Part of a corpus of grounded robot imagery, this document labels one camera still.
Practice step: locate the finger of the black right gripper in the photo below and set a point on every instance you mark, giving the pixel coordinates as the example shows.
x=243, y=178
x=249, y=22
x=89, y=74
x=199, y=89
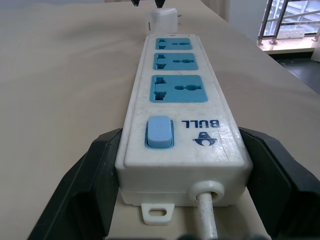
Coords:
x=159, y=2
x=135, y=2

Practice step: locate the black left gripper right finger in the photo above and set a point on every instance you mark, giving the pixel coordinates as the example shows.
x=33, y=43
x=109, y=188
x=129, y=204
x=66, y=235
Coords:
x=280, y=185

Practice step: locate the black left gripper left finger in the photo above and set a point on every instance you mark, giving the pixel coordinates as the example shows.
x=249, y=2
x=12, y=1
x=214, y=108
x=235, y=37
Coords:
x=82, y=190

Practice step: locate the white power strip blue sockets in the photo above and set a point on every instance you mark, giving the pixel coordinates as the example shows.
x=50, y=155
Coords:
x=180, y=140

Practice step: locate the white charger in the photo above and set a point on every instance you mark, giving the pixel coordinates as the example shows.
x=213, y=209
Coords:
x=161, y=20

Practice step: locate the grey metal window railing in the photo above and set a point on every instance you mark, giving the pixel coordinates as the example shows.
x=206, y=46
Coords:
x=263, y=27

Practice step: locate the white box outside window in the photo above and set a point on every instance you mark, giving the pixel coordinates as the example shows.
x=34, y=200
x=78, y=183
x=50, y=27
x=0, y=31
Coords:
x=291, y=34

